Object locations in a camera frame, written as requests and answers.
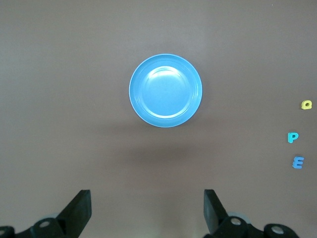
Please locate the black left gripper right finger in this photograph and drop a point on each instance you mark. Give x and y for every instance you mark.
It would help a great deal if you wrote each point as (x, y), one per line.
(215, 218)

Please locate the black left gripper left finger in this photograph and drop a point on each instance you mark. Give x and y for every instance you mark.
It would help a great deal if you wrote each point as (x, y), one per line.
(71, 215)

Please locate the blue foam letter e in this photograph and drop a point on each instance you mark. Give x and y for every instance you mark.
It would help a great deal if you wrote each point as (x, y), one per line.
(295, 162)

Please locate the teal foam letter p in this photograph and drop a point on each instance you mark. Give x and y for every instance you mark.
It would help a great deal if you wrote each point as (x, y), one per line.
(290, 137)

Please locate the yellow foam letter a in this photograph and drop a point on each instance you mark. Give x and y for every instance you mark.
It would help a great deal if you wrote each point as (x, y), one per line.
(303, 106)

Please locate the brown table cover sheet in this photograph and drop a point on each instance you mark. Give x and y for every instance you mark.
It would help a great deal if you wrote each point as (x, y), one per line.
(74, 99)

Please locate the blue plate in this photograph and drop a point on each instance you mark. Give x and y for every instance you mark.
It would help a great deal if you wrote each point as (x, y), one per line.
(165, 90)

